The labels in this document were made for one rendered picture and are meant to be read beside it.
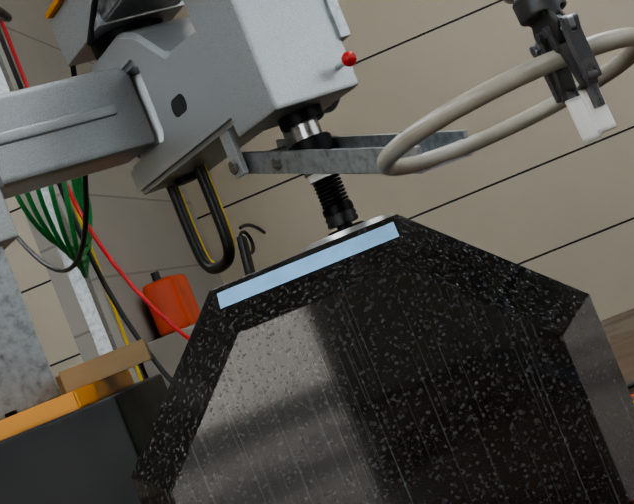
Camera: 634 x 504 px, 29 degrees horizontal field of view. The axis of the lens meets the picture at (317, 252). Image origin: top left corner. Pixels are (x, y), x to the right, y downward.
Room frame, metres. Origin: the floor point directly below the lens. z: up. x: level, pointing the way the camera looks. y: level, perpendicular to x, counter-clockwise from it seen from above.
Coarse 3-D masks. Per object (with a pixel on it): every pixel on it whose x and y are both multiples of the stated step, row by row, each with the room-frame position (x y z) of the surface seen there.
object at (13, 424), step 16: (96, 384) 2.62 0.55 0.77; (112, 384) 2.77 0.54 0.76; (128, 384) 2.93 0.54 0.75; (64, 400) 2.56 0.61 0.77; (80, 400) 2.56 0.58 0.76; (96, 400) 2.59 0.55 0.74; (16, 416) 2.56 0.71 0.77; (32, 416) 2.56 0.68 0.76; (48, 416) 2.56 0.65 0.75; (0, 432) 2.56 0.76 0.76; (16, 432) 2.56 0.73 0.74
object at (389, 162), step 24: (600, 48) 1.81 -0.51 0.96; (504, 72) 1.79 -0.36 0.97; (528, 72) 1.78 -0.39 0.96; (480, 96) 1.79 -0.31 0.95; (552, 96) 2.22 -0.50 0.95; (432, 120) 1.83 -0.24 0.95; (528, 120) 2.23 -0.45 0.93; (408, 144) 1.88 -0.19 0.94; (456, 144) 2.22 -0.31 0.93; (480, 144) 2.24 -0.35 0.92; (384, 168) 2.00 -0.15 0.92; (408, 168) 2.13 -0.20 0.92
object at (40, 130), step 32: (0, 96) 2.86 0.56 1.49; (32, 96) 2.89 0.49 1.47; (64, 96) 2.94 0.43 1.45; (96, 96) 2.98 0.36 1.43; (128, 96) 3.03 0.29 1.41; (0, 128) 2.84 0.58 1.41; (32, 128) 2.87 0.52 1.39; (64, 128) 2.92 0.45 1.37; (96, 128) 2.96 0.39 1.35; (128, 128) 3.01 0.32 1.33; (0, 160) 2.82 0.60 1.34; (32, 160) 2.86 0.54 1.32; (64, 160) 2.90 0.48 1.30; (96, 160) 2.96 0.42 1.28; (128, 160) 3.13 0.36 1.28
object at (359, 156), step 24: (288, 144) 2.77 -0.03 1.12; (336, 144) 2.60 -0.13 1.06; (360, 144) 2.52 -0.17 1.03; (384, 144) 2.45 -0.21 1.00; (432, 144) 2.32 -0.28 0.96; (264, 168) 2.67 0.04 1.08; (288, 168) 2.58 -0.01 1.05; (312, 168) 2.50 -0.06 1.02; (336, 168) 2.42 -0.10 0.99; (360, 168) 2.35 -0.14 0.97; (432, 168) 2.20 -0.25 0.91
